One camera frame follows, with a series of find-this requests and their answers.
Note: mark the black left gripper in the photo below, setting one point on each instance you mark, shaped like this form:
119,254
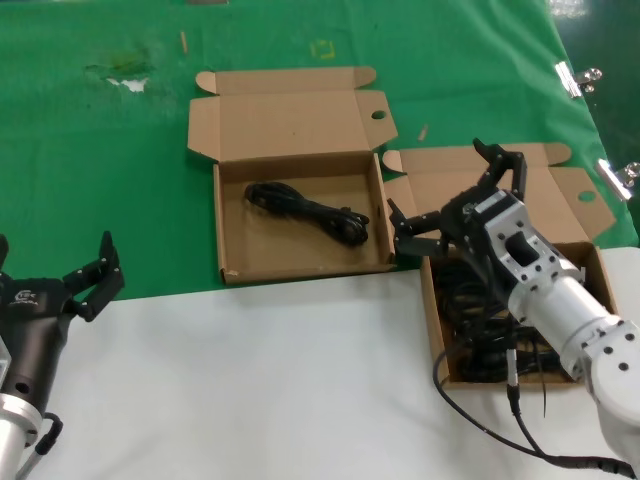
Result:
30,325

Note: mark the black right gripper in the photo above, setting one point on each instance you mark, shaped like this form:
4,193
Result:
465,220

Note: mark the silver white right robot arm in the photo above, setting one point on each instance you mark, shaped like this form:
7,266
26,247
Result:
560,300

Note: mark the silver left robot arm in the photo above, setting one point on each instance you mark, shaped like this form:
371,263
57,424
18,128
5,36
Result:
12,430

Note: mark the open brown cardboard box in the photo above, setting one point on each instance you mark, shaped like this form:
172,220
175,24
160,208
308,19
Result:
300,130
450,170

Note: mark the small wooden stick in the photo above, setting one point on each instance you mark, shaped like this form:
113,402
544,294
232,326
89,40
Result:
423,133
184,42

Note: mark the green table cloth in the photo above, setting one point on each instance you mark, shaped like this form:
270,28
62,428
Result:
75,175

